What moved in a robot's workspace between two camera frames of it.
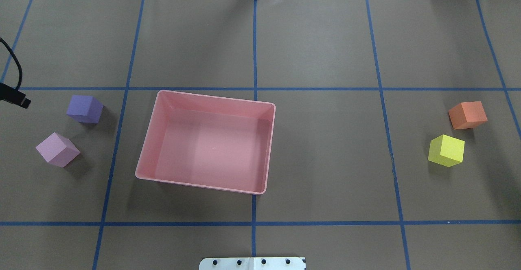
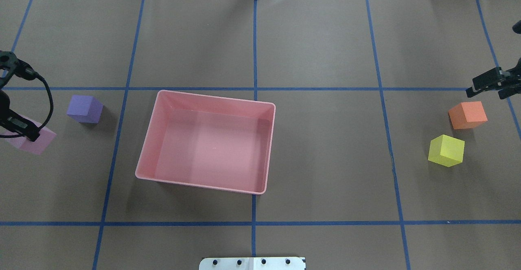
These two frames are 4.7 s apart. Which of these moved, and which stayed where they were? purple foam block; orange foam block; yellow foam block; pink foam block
Moved: pink foam block
Stayed: purple foam block; orange foam block; yellow foam block
